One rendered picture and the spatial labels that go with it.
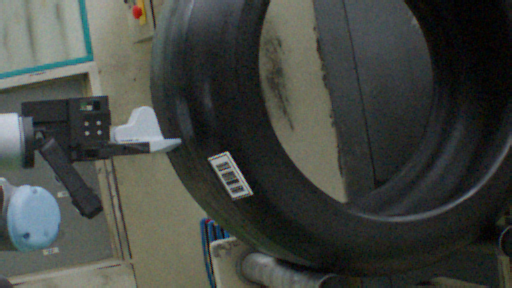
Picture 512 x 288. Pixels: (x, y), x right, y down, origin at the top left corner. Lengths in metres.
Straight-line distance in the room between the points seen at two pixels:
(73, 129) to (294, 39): 0.52
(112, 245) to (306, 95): 0.52
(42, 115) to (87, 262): 0.71
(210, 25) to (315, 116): 0.46
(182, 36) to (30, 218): 0.32
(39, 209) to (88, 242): 0.81
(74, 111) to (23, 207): 0.20
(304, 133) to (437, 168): 0.22
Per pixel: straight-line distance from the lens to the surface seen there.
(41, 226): 1.29
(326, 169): 1.82
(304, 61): 1.81
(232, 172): 1.39
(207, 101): 1.40
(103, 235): 2.10
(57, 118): 1.43
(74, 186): 1.43
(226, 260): 1.75
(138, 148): 1.43
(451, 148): 1.79
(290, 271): 1.55
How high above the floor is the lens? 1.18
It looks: 3 degrees down
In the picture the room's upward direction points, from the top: 10 degrees counter-clockwise
